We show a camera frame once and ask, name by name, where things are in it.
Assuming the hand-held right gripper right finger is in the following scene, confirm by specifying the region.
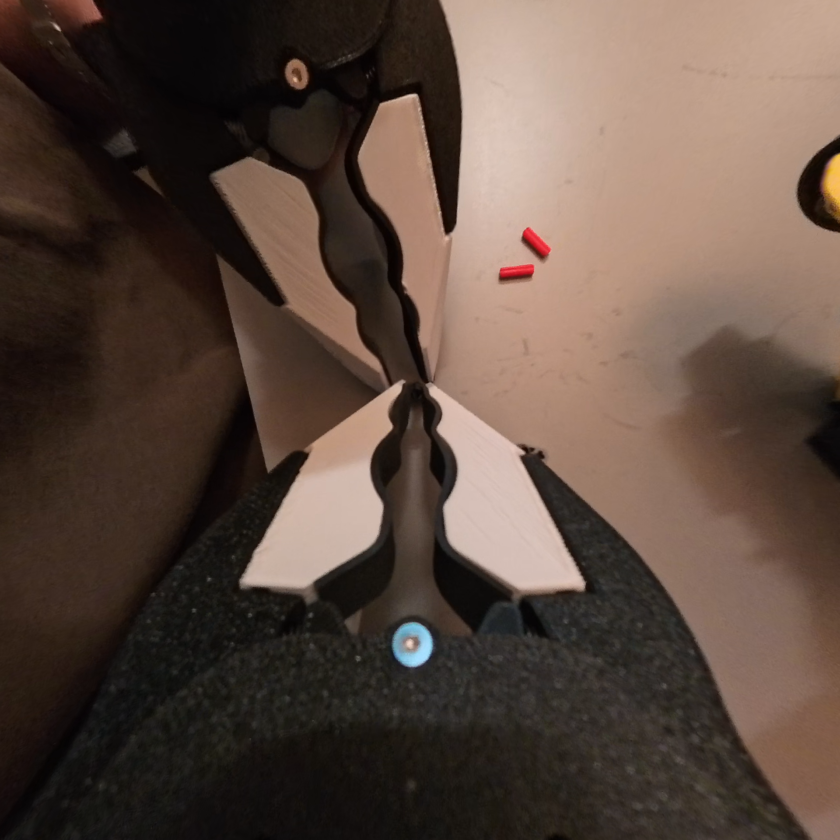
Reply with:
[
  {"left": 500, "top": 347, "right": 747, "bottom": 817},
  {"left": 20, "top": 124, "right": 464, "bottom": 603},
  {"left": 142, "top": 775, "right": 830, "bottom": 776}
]
[{"left": 419, "top": 382, "right": 588, "bottom": 601}]

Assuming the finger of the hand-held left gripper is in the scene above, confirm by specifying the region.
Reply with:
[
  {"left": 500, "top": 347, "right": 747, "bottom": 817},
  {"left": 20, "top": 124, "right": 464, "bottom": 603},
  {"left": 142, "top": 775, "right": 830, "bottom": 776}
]
[
  {"left": 346, "top": 94, "right": 455, "bottom": 383},
  {"left": 210, "top": 156, "right": 396, "bottom": 389}
]

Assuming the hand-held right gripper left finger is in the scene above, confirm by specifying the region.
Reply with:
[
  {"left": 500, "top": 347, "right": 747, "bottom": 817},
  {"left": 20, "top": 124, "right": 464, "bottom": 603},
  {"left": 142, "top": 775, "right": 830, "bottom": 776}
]
[{"left": 238, "top": 382, "right": 416, "bottom": 602}]

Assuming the silver wristwatch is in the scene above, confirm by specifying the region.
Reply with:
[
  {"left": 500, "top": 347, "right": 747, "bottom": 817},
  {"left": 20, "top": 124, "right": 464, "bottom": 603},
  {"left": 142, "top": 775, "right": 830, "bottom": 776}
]
[{"left": 26, "top": 0, "right": 99, "bottom": 86}]

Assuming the yellow black brick vehicle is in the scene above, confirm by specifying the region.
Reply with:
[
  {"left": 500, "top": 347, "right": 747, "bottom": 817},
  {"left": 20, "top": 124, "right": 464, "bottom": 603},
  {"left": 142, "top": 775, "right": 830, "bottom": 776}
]
[{"left": 796, "top": 134, "right": 840, "bottom": 473}]

